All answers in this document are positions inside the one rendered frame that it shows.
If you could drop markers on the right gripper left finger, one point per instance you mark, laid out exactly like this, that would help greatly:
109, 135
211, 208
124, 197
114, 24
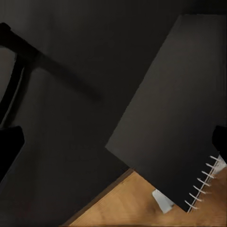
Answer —
11, 142

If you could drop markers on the notebook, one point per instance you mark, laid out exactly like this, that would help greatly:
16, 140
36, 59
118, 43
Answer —
165, 134

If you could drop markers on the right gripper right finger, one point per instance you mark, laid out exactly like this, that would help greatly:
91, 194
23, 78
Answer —
219, 140

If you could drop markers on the desk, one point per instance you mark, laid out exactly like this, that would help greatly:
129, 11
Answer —
93, 55

